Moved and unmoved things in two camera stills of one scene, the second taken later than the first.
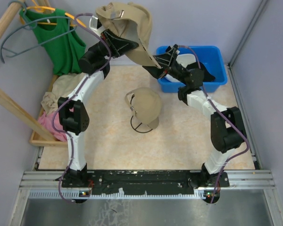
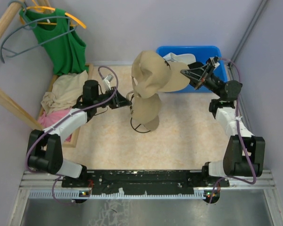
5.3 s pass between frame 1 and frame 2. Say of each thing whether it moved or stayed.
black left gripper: moved
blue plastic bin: stayed
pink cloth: stayed
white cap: stayed
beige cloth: stayed
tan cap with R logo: stayed
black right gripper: moved
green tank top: stayed
